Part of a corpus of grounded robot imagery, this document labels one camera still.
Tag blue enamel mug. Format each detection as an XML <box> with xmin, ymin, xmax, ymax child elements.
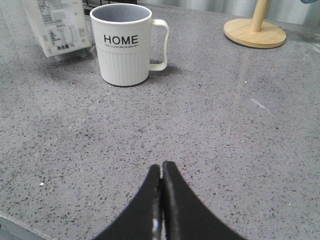
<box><xmin>300</xmin><ymin>0</ymin><xmax>318</xmax><ymax>4</ymax></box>

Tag wooden mug tree stand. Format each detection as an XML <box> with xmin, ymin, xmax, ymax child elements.
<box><xmin>223</xmin><ymin>0</ymin><xmax>287</xmax><ymax>49</ymax></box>

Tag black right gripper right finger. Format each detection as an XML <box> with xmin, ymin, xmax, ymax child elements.
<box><xmin>162</xmin><ymin>161</ymin><xmax>243</xmax><ymax>240</ymax></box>

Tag white blue milk carton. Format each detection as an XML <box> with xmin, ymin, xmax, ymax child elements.
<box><xmin>22</xmin><ymin>0</ymin><xmax>91</xmax><ymax>57</ymax></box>

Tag white HOME mug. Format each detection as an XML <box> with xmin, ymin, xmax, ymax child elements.
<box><xmin>89</xmin><ymin>3</ymin><xmax>169</xmax><ymax>87</ymax></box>

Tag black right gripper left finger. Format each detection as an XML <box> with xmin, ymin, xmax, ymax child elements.
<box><xmin>94</xmin><ymin>164</ymin><xmax>162</xmax><ymax>240</ymax></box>

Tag black wire mug rack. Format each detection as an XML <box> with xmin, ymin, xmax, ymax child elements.
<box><xmin>82</xmin><ymin>0</ymin><xmax>138</xmax><ymax>10</ymax></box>

